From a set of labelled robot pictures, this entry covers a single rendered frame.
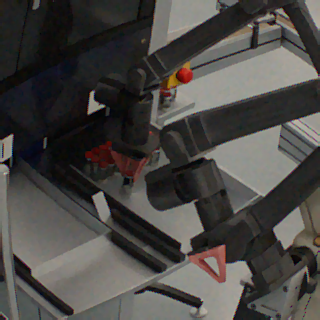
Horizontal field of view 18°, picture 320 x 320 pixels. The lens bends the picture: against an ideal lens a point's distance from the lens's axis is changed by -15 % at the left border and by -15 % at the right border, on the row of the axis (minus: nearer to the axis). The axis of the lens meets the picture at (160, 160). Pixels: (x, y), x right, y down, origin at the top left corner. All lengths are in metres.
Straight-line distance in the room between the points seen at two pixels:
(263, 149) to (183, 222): 1.88
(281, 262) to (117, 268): 0.58
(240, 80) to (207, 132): 2.90
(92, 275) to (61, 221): 0.19
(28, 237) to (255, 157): 2.03
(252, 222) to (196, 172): 0.14
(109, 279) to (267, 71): 2.69
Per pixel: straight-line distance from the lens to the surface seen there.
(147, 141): 2.44
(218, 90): 4.61
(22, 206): 2.44
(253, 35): 3.14
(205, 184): 1.86
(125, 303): 3.12
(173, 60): 2.32
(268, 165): 4.23
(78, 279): 2.27
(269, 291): 1.80
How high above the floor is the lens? 2.39
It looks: 35 degrees down
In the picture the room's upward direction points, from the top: 8 degrees clockwise
